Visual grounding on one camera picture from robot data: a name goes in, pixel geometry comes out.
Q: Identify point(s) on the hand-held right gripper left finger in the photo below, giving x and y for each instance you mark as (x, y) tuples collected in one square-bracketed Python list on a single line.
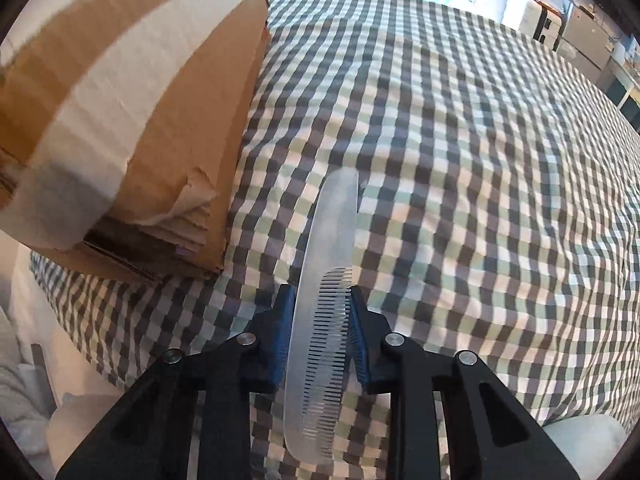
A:
[(282, 310)]

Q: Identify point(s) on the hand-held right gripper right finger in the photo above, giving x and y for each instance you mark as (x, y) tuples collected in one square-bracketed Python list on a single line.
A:
[(361, 325)]

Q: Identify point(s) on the clear plastic comb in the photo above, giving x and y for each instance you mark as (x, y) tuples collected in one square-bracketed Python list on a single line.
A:
[(325, 240)]

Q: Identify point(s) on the brown cardboard box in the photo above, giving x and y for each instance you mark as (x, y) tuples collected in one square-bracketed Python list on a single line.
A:
[(200, 110)]

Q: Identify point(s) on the checkered cloth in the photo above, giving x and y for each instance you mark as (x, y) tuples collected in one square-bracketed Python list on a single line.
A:
[(450, 160)]

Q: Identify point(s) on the white suitcase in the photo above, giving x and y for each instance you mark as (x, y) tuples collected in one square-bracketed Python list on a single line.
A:
[(525, 17)]

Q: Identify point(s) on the white dressing table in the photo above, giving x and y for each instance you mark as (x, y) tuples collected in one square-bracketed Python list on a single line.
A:
[(625, 85)]

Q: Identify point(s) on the silver fridge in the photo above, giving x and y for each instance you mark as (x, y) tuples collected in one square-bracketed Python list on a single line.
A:
[(587, 35)]

